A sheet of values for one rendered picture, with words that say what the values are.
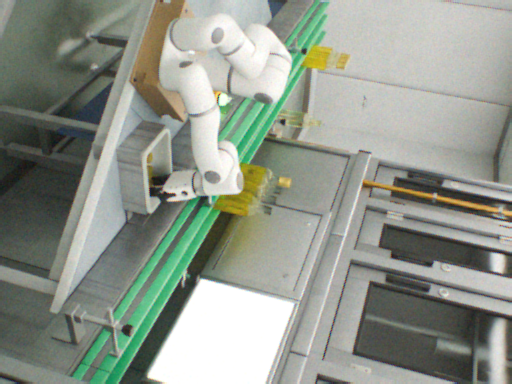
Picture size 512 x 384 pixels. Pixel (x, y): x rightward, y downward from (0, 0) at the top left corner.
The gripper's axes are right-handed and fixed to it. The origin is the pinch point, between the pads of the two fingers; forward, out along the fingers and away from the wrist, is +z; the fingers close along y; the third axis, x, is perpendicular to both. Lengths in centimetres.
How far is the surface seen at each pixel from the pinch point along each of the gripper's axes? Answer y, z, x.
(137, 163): -6.5, -2.6, 12.6
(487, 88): 598, -96, -288
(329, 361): -22, -49, -51
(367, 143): 572, 62, -339
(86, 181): -11.5, 13.0, 11.1
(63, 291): -39.2, 12.9, -5.7
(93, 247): -24.5, 9.9, -2.9
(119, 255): -20.6, 6.2, -9.5
